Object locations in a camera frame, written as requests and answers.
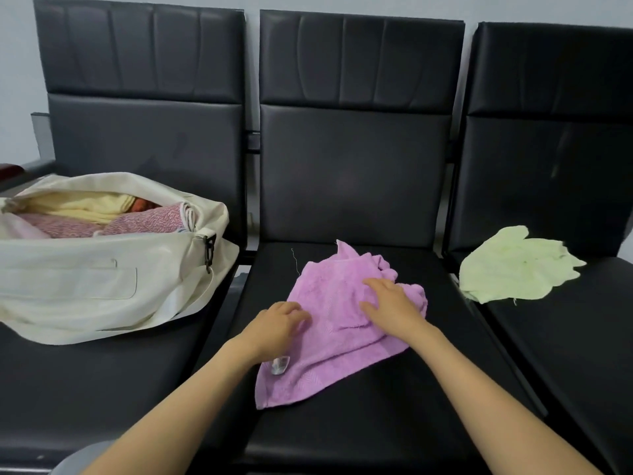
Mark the person's right hand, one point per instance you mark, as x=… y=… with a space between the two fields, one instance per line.
x=398 y=311

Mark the pink patterned towel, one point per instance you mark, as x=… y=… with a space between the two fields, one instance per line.
x=146 y=221
x=62 y=226

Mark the person's right thumb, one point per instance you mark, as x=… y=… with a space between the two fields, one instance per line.
x=369 y=310

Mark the person's left forearm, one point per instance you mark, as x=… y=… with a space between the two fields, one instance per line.
x=183 y=413

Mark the thin loose thread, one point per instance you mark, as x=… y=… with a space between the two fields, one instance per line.
x=295 y=264

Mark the black bag buckle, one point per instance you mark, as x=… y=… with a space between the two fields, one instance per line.
x=210 y=252

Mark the person's left fingers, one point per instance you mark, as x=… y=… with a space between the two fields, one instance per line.
x=295 y=314

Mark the dark red wooden armrest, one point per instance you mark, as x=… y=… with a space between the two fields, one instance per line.
x=10 y=171

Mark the purple towel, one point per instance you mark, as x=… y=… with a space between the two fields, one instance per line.
x=331 y=341

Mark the white fabric bag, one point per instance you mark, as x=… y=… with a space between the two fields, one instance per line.
x=89 y=286

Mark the red cloth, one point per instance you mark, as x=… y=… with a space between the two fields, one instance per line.
x=143 y=204

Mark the yellow towel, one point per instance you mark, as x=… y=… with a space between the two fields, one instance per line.
x=84 y=205

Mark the light green towel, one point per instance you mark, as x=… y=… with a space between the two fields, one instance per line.
x=514 y=267

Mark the black leather chair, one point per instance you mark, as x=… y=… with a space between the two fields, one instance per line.
x=356 y=158
x=143 y=123
x=549 y=168

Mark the person's right forearm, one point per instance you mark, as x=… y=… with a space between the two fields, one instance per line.
x=489 y=405

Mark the person's left hand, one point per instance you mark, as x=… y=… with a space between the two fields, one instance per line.
x=269 y=333

